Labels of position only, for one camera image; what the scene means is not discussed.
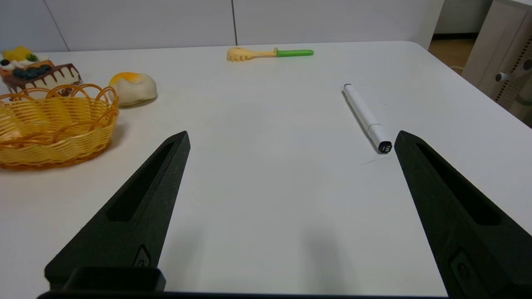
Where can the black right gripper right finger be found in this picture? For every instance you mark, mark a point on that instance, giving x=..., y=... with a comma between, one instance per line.
x=453, y=216

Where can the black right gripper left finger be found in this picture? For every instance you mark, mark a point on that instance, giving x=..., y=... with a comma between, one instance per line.
x=137, y=207

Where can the yellow wicker basket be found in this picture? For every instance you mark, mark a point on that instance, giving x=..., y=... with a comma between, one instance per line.
x=50, y=133

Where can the orange white bun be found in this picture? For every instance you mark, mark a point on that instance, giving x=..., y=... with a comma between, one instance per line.
x=133, y=89

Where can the white marker pen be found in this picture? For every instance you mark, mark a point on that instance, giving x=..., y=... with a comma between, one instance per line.
x=365, y=114

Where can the chocolate blueberry cake slice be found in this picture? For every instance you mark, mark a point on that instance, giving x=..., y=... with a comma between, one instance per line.
x=45, y=77

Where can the white side desk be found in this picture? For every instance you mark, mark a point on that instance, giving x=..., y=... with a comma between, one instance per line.
x=490, y=45

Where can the yellow green pasta spoon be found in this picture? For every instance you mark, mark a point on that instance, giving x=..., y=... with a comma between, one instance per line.
x=249, y=53

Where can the fruit topped cake slice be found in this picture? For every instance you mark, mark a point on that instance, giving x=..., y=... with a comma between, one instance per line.
x=18, y=55

